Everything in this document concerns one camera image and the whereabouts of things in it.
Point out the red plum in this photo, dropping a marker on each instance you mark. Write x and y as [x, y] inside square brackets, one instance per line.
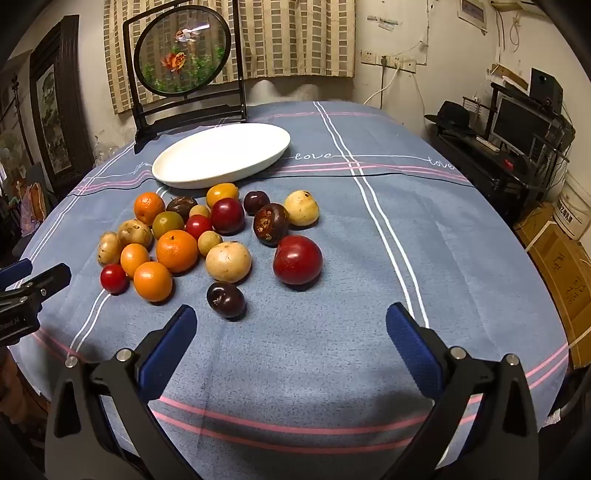
[227, 216]

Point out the black speaker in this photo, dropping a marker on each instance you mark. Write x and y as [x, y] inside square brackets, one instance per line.
[545, 90]

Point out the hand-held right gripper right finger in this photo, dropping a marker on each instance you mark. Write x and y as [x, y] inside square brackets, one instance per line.
[408, 344]

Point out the white bucket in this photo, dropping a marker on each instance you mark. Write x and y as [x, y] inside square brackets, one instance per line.
[572, 207]

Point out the red cherry tomato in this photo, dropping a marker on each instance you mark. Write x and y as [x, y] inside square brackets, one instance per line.
[114, 278]
[198, 227]

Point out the cardboard box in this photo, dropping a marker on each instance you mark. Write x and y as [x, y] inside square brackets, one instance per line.
[561, 272]

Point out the beige checked curtain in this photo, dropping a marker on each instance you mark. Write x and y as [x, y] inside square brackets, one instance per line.
[295, 41]

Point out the dark framed painting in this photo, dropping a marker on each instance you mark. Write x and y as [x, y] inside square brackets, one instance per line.
[64, 92]

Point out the large red apple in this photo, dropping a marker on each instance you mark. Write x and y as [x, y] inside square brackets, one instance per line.
[297, 260]

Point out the green orange tangerine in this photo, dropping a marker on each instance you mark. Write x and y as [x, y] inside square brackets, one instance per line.
[168, 225]

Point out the brown scarred passion fruit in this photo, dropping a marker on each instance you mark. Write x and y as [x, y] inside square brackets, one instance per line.
[270, 225]

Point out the brown spotted potato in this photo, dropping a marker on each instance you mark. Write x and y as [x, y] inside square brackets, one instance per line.
[109, 249]
[134, 233]

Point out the dark purple plum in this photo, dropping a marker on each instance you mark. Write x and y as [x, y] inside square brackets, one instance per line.
[256, 202]
[226, 300]

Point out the tan round pear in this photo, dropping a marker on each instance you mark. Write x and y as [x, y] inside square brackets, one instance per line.
[228, 262]

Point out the round goldfish screen black stand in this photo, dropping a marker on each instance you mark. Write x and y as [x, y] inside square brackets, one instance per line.
[184, 50]

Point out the white wall socket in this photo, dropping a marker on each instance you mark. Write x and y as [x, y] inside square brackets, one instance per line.
[368, 57]

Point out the yellow pear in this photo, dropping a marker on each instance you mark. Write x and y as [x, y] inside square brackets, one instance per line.
[301, 208]

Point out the computer monitor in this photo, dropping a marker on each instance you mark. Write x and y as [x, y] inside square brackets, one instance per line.
[521, 122]

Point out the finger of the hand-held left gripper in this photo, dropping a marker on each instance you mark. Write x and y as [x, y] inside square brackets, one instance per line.
[46, 281]
[14, 273]

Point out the tan longan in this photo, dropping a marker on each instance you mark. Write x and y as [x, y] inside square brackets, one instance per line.
[210, 243]
[199, 211]

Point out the white electrical panel box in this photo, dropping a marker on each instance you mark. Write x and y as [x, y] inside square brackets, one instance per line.
[474, 14]

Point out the blue striped tablecloth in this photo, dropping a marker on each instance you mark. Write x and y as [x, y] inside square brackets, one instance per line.
[323, 332]

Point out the orange purple cloth bag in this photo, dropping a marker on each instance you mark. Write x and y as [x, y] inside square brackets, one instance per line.
[34, 207]

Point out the black hat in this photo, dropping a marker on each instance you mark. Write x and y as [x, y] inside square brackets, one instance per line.
[450, 115]

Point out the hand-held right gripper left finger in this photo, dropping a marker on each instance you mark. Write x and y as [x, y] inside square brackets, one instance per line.
[171, 341]

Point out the white oval plate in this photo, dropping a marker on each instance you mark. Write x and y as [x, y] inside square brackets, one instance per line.
[221, 152]

